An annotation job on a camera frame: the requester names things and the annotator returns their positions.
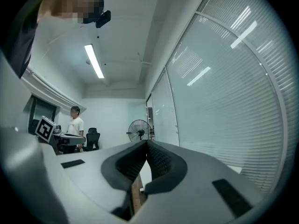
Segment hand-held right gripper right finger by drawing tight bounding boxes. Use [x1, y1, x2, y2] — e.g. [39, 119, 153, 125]
[130, 140, 266, 224]

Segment narrow white window blinds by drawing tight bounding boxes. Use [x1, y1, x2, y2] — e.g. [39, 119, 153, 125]
[151, 69, 180, 147]

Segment black standing fan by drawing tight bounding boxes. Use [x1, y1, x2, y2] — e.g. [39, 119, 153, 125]
[126, 119, 154, 142]

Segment large white window blinds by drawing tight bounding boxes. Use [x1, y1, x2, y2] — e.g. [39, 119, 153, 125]
[165, 0, 296, 195]

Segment black office chair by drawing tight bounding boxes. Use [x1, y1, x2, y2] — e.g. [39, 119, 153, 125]
[83, 127, 101, 152]

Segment person's head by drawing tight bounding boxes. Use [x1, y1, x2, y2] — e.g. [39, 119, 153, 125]
[38, 0, 105, 25]

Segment long ceiling light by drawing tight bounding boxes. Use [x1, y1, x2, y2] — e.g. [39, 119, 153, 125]
[84, 44, 105, 79]

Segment dark framed window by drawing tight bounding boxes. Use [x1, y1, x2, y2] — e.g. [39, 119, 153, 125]
[27, 95, 58, 135]

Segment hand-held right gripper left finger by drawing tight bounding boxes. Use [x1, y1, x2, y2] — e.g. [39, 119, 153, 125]
[56, 140, 148, 221]

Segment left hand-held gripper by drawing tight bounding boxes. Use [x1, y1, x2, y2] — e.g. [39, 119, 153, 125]
[35, 116, 86, 146]

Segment white wall pipe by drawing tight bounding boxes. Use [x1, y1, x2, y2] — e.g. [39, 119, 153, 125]
[22, 66, 87, 113]

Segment black head-mounted camera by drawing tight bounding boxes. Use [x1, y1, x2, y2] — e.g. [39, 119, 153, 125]
[95, 10, 112, 29]

